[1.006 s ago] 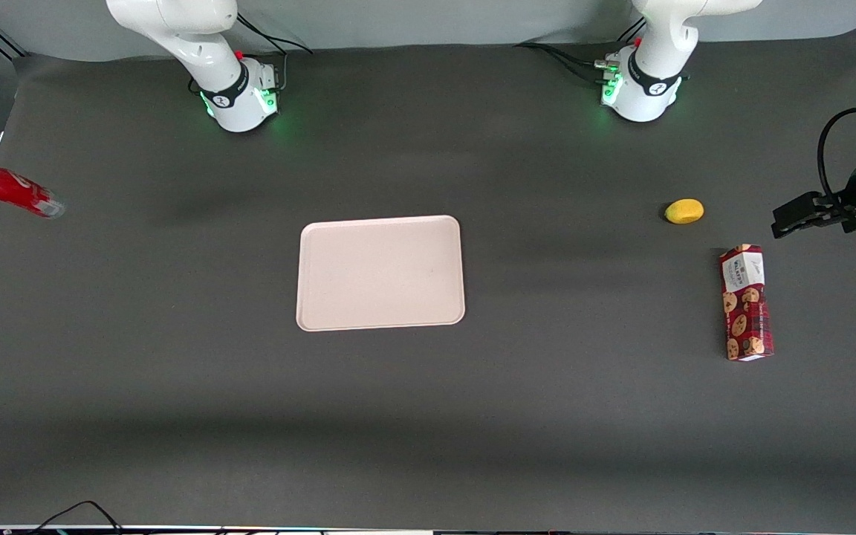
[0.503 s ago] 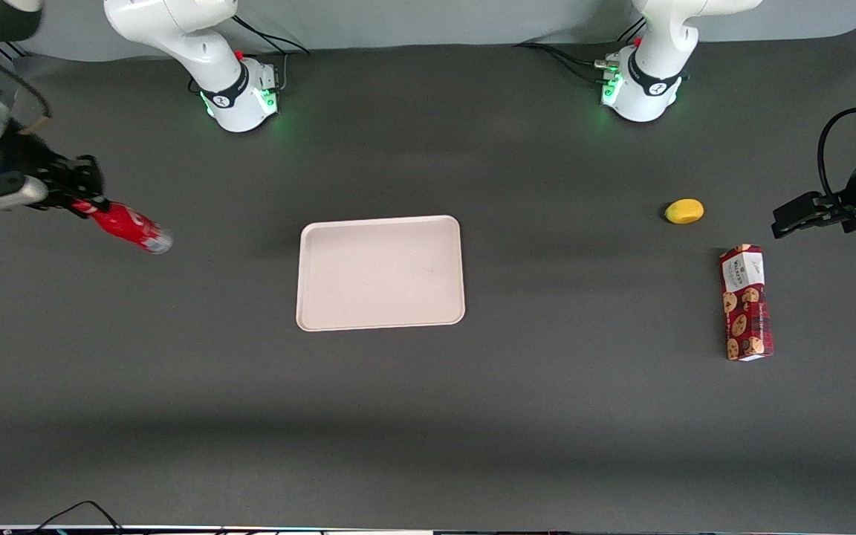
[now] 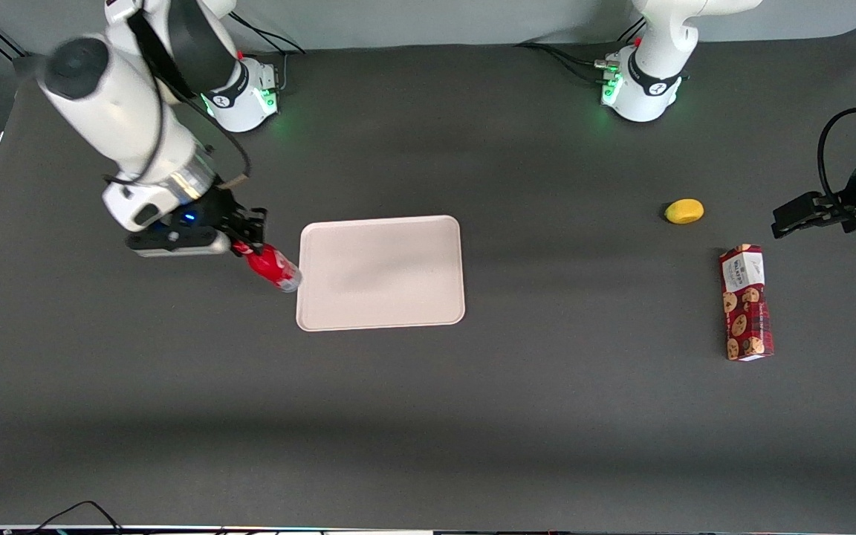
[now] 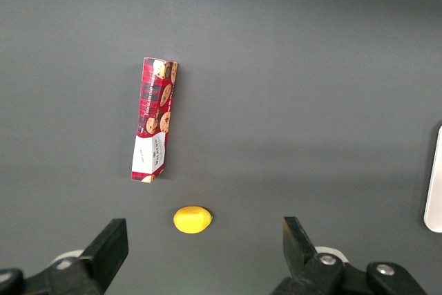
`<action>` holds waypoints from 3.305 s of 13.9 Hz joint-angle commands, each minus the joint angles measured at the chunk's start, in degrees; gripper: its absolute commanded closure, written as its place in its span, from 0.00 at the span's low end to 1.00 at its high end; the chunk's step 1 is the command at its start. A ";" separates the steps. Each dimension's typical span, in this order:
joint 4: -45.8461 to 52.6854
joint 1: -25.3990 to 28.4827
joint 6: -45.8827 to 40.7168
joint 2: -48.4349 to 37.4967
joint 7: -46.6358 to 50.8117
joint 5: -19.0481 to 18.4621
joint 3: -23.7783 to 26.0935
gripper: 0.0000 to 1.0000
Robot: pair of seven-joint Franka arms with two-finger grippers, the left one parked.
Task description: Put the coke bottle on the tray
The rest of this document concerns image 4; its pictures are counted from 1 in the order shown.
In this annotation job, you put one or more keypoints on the red tartan cookie box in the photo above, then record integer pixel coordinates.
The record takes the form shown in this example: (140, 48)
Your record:
(152, 119)

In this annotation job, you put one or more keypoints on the yellow lemon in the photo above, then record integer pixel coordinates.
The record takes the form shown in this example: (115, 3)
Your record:
(191, 219)

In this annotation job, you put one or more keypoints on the dark grey table mat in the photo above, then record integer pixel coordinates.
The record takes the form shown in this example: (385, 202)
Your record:
(276, 67)

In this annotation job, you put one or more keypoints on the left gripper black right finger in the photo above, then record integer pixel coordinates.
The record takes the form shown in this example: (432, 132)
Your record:
(304, 271)

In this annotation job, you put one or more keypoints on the white rectangular tray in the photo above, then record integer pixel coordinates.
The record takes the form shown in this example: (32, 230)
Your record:
(435, 188)

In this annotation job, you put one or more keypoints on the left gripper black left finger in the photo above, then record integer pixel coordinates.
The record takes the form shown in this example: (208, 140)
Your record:
(100, 260)

